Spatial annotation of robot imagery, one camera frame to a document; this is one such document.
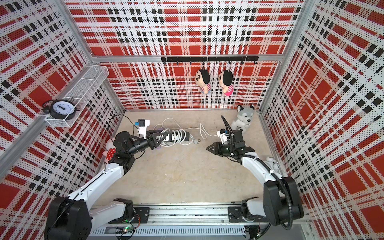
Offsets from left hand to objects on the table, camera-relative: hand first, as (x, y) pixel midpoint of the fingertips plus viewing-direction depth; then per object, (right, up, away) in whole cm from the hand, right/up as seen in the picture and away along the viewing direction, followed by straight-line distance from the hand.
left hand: (168, 132), depth 75 cm
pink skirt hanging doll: (+33, +35, +23) cm, 53 cm away
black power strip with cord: (+5, -2, -1) cm, 5 cm away
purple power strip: (-13, +1, +32) cm, 34 cm away
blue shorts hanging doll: (+18, +33, +16) cm, 41 cm away
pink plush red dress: (-40, -12, +17) cm, 45 cm away
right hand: (+22, -10, +7) cm, 25 cm away
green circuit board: (-19, -46, -6) cm, 50 cm away
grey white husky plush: (+45, +10, +19) cm, 49 cm away
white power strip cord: (-7, +4, +40) cm, 41 cm away
